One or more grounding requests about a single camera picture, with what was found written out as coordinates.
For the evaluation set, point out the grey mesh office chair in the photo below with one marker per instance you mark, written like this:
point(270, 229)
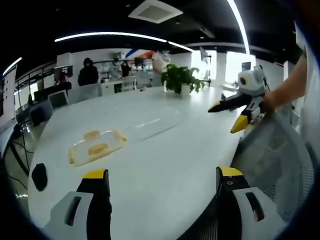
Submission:
point(272, 155)

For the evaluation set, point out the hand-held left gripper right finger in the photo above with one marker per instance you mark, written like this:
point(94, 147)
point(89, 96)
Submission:
point(240, 200)

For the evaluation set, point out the potted green plant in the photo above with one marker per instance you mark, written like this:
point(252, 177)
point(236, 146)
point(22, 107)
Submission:
point(181, 78)

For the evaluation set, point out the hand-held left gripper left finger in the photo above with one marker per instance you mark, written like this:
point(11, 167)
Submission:
point(97, 200)

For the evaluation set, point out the ceiling air vent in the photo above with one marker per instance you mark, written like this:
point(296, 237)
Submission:
point(155, 11)

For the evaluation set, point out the dark office chair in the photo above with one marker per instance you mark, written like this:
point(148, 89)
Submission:
point(40, 112)

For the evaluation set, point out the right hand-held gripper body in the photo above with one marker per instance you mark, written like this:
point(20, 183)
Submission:
point(252, 86)

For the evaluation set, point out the black oval object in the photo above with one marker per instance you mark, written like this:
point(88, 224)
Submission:
point(39, 177)

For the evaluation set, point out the person's right hand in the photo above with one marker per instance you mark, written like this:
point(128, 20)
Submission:
point(268, 101)

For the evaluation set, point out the clear plastic food container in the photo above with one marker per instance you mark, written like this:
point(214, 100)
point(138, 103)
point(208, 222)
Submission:
point(96, 147)

